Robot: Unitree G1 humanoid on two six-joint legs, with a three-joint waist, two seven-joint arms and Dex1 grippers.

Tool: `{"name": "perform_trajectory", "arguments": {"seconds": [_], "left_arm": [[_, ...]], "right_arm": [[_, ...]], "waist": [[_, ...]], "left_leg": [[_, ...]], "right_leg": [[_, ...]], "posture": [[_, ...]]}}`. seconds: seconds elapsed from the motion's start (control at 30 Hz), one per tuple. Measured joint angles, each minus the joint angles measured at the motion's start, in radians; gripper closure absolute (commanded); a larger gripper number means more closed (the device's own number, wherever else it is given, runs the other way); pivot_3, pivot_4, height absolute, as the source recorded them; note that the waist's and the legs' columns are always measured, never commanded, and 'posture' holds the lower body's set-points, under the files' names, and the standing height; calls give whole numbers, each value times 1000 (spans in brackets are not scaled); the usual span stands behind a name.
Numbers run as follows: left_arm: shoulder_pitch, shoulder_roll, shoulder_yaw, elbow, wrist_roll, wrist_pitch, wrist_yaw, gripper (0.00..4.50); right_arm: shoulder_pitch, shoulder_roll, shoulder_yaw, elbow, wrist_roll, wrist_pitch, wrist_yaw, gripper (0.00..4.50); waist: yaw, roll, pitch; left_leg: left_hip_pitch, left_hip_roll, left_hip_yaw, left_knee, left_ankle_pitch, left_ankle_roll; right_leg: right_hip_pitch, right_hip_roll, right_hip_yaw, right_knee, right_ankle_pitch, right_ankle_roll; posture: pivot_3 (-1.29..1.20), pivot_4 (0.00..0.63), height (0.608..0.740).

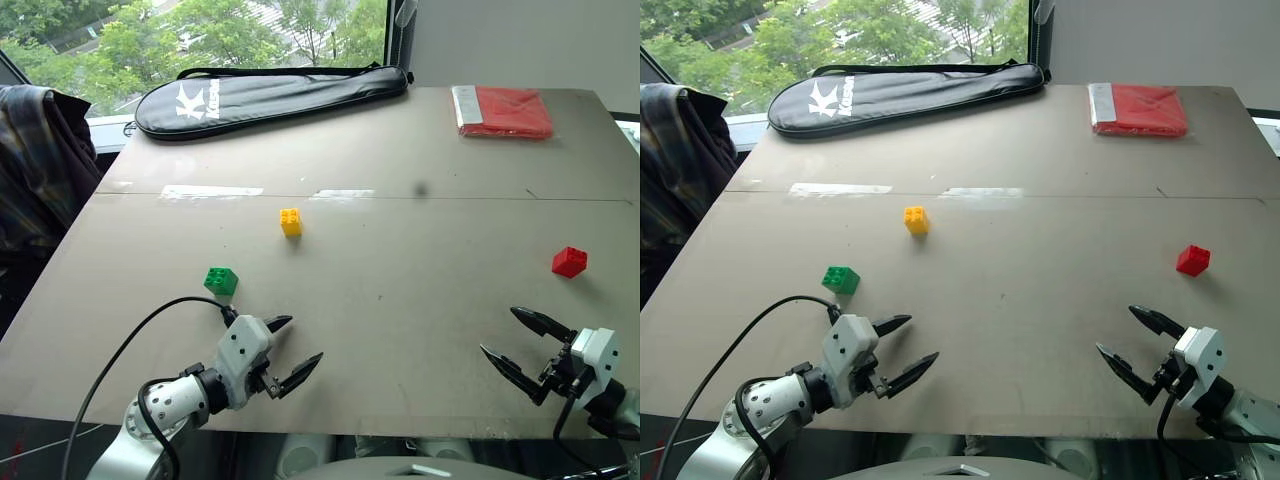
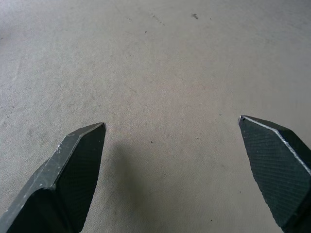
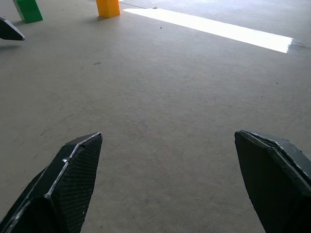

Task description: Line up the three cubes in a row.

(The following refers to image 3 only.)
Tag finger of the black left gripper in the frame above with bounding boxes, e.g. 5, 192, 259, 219
0, 17, 26, 41

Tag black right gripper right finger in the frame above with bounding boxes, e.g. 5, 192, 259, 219
234, 130, 311, 233

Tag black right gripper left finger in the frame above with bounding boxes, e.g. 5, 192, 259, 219
0, 132, 103, 233

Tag green block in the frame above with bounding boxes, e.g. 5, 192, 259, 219
12, 0, 44, 24

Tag yellow block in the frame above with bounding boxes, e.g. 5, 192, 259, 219
95, 0, 121, 18

